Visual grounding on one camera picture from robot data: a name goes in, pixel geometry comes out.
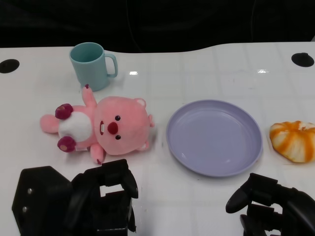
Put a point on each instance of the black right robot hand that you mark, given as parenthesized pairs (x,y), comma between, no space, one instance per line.
(292,201)

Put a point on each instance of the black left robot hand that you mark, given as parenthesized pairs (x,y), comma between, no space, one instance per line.
(110,177)

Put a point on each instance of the pink plush beaver doll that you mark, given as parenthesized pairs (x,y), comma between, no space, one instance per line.
(125,115)

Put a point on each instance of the lavender plastic plate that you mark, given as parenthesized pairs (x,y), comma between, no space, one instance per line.
(214,137)

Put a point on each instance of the orange striped bread toy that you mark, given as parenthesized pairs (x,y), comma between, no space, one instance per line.
(292,142)

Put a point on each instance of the teal plastic mug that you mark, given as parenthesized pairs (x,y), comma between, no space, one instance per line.
(91,71)

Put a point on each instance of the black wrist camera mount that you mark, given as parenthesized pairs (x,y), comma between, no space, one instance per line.
(41,196)

